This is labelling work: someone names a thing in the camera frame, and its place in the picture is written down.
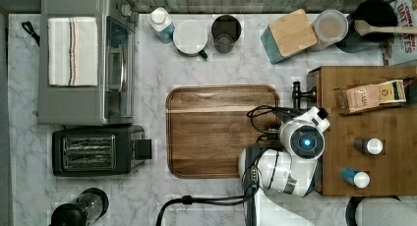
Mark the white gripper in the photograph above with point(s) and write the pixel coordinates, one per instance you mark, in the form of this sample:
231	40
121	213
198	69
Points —
316	116

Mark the black drawer handle bar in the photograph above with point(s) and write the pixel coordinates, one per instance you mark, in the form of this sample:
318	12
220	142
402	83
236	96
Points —
298	94

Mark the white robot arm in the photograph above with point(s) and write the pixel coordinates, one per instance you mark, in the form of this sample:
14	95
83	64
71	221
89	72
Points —
287	166

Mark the wooden drawer cabinet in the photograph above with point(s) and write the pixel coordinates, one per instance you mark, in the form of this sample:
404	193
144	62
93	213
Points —
393	171

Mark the tea bag box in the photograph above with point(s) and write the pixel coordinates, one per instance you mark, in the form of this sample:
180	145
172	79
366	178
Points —
364	98

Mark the grey shaker white cap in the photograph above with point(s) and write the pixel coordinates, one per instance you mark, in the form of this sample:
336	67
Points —
368	146

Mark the blue shaker white cap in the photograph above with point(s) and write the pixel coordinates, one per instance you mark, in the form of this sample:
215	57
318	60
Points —
356	178

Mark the teal canister wooden lid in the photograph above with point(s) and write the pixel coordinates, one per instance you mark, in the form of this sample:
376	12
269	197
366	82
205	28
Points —
288	36

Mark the clear lidded jar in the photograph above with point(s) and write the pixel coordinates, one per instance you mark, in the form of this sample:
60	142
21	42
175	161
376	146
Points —
330	27

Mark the wooden spoon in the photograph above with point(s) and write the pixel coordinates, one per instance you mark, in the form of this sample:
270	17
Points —
364	28

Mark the wooden serving tray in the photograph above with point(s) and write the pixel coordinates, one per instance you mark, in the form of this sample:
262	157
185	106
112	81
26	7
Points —
207	127

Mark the white bowl black rim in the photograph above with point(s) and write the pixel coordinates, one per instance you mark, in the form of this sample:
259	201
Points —
361	211

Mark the black utensil pot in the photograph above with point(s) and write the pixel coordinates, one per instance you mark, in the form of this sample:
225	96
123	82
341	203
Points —
376	13

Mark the dark grey cup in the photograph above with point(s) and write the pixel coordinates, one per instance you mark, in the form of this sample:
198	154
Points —
225	31

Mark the clear bottle white cap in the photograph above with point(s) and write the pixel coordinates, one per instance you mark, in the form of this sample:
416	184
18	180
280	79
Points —
162	24

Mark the silver toaster oven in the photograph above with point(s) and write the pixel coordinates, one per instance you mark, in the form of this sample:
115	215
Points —
111	100

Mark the black two-slot toaster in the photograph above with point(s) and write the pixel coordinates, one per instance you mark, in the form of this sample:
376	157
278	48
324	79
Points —
99	151

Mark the striped white dish towel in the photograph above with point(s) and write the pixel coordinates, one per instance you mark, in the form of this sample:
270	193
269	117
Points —
73	51

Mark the white mug green handle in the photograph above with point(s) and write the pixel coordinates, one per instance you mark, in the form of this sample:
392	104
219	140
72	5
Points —
190	38

